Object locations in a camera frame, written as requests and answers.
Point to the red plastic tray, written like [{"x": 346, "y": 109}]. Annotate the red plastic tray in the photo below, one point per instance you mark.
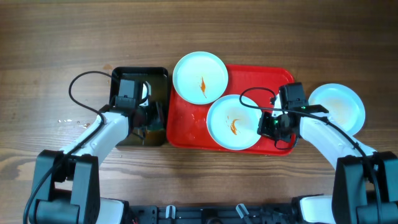
[{"x": 186, "y": 122}]

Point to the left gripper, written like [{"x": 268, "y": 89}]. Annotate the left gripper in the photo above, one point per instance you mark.
[{"x": 156, "y": 114}]

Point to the light blue plate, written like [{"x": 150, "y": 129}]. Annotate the light blue plate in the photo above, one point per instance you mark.
[
  {"x": 344, "y": 105},
  {"x": 200, "y": 78},
  {"x": 232, "y": 122}
]

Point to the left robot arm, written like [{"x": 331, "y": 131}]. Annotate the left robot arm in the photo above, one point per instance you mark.
[{"x": 66, "y": 185}]

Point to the light blue plate bottom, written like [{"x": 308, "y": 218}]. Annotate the light blue plate bottom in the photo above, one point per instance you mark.
[{"x": 344, "y": 105}]

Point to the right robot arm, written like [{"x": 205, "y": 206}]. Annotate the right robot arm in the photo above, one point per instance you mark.
[{"x": 365, "y": 185}]

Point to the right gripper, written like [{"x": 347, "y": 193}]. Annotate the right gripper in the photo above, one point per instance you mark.
[{"x": 264, "y": 130}]

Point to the black rectangular water basin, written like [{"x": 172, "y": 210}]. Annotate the black rectangular water basin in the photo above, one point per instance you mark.
[{"x": 157, "y": 78}]

